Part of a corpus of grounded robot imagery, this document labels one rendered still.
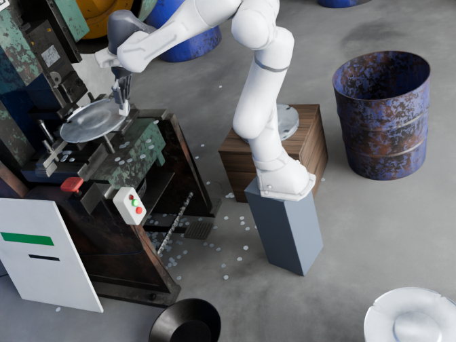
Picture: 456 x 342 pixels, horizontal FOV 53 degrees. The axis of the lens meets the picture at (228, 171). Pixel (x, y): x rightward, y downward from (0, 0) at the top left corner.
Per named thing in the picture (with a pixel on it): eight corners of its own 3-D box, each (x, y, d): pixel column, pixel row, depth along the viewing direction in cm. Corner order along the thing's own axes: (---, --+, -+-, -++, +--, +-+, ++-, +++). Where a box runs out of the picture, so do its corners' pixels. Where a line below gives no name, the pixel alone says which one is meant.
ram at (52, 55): (93, 85, 177) (54, 13, 158) (71, 108, 167) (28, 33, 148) (60, 87, 184) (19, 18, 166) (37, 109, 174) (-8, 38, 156)
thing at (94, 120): (110, 140, 163) (109, 138, 163) (47, 145, 174) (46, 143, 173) (141, 96, 183) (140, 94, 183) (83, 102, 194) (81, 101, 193)
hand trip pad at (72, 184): (93, 193, 159) (83, 176, 154) (84, 205, 155) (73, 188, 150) (78, 191, 161) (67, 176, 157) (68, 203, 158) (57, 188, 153)
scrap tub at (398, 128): (431, 129, 238) (432, 46, 208) (428, 185, 210) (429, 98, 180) (349, 130, 256) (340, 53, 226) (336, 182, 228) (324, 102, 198)
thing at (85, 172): (140, 114, 201) (134, 103, 197) (85, 184, 171) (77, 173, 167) (87, 116, 213) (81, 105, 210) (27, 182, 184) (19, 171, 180)
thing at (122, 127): (152, 134, 184) (139, 107, 175) (136, 157, 174) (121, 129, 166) (103, 135, 194) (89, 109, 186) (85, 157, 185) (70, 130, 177)
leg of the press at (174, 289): (182, 288, 204) (91, 127, 149) (172, 310, 197) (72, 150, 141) (34, 264, 244) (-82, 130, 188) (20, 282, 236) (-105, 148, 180)
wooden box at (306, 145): (328, 157, 243) (319, 103, 222) (311, 209, 219) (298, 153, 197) (260, 155, 261) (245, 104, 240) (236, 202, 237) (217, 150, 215)
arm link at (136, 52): (203, -16, 134) (132, 26, 152) (178, 11, 122) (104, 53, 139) (222, 17, 139) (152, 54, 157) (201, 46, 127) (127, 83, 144)
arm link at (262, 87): (292, 58, 142) (278, 90, 129) (269, 117, 160) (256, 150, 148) (258, 45, 142) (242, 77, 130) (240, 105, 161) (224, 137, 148)
